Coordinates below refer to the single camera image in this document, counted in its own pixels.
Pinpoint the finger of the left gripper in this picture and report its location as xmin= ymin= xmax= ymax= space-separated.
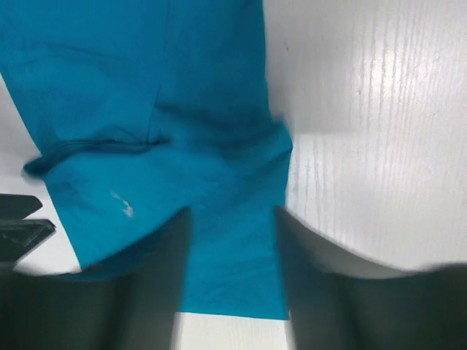
xmin=1 ymin=194 xmax=55 ymax=267

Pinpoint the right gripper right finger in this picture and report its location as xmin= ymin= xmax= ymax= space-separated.
xmin=275 ymin=207 xmax=466 ymax=349

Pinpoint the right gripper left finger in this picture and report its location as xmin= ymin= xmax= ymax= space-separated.
xmin=1 ymin=208 xmax=191 ymax=349

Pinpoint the teal t-shirt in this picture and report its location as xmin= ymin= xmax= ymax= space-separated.
xmin=1 ymin=1 xmax=292 ymax=320

